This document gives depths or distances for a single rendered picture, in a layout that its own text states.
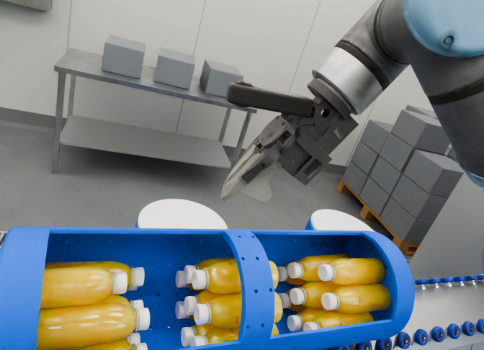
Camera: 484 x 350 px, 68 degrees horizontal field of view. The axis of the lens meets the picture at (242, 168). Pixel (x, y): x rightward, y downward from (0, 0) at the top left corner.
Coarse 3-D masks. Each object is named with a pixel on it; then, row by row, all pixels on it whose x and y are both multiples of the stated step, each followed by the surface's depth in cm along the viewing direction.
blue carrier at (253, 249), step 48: (48, 240) 73; (96, 240) 77; (144, 240) 81; (192, 240) 86; (240, 240) 76; (288, 240) 99; (336, 240) 106; (384, 240) 94; (0, 288) 52; (144, 288) 86; (288, 288) 103; (0, 336) 50; (144, 336) 81; (240, 336) 68; (288, 336) 72; (336, 336) 79; (384, 336) 89
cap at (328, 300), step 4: (324, 296) 88; (328, 296) 86; (332, 296) 87; (324, 300) 88; (328, 300) 86; (332, 300) 86; (336, 300) 86; (324, 304) 88; (328, 304) 86; (332, 304) 86; (336, 304) 86; (328, 308) 86; (332, 308) 86
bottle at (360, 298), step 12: (336, 288) 90; (348, 288) 89; (360, 288) 90; (372, 288) 92; (384, 288) 93; (348, 300) 87; (360, 300) 88; (372, 300) 89; (384, 300) 91; (348, 312) 87; (360, 312) 89
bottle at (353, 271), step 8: (328, 264) 90; (336, 264) 90; (344, 264) 90; (352, 264) 91; (360, 264) 92; (368, 264) 93; (376, 264) 94; (336, 272) 89; (344, 272) 89; (352, 272) 89; (360, 272) 91; (368, 272) 92; (376, 272) 93; (384, 272) 94; (328, 280) 90; (336, 280) 89; (344, 280) 89; (352, 280) 90; (360, 280) 91; (368, 280) 92; (376, 280) 94
